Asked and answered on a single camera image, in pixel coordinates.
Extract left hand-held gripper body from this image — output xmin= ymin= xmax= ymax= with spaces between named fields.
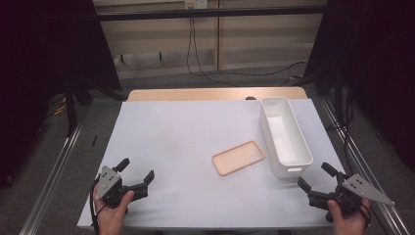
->
xmin=95 ymin=165 xmax=135 ymax=210

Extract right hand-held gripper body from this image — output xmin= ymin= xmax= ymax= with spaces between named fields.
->
xmin=332 ymin=172 xmax=396 ymax=223

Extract white plastic storage bin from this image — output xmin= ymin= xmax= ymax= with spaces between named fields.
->
xmin=258 ymin=96 xmax=314 ymax=180

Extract beige phone case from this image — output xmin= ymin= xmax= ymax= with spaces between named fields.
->
xmin=210 ymin=140 xmax=266 ymax=177

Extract person's right hand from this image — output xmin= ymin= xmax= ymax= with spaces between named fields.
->
xmin=326 ymin=197 xmax=372 ymax=235

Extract person's left hand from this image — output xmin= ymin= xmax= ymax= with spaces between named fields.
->
xmin=92 ymin=190 xmax=136 ymax=235

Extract white table cover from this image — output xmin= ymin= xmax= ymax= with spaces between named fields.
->
xmin=76 ymin=98 xmax=346 ymax=229

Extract black metal stand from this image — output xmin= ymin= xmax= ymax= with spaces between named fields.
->
xmin=63 ymin=82 xmax=80 ymax=137

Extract dark curtain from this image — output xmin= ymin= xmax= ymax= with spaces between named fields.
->
xmin=302 ymin=0 xmax=415 ymax=172
xmin=0 ymin=0 xmax=122 ymax=189

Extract black horizontal bar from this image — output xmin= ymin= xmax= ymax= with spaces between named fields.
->
xmin=97 ymin=5 xmax=327 ymax=23

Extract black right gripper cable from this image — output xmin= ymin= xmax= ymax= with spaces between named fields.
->
xmin=357 ymin=203 xmax=373 ymax=228

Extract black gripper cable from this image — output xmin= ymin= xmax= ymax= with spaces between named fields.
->
xmin=357 ymin=203 xmax=373 ymax=228
xmin=89 ymin=175 xmax=109 ymax=235

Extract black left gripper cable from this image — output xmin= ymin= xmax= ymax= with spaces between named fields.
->
xmin=89 ymin=175 xmax=109 ymax=235

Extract metal floor rail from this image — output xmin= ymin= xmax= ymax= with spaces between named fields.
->
xmin=318 ymin=97 xmax=411 ymax=235
xmin=19 ymin=118 xmax=85 ymax=235

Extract black stand cables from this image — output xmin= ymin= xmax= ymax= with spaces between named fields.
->
xmin=325 ymin=86 xmax=355 ymax=165

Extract yellow floor cable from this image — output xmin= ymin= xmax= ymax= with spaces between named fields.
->
xmin=48 ymin=93 xmax=69 ymax=117

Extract black hanging wall cable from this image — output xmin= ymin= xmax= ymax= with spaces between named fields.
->
xmin=186 ymin=16 xmax=308 ymax=88

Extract white wall outlet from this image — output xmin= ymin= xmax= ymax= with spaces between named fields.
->
xmin=184 ymin=0 xmax=208 ymax=10

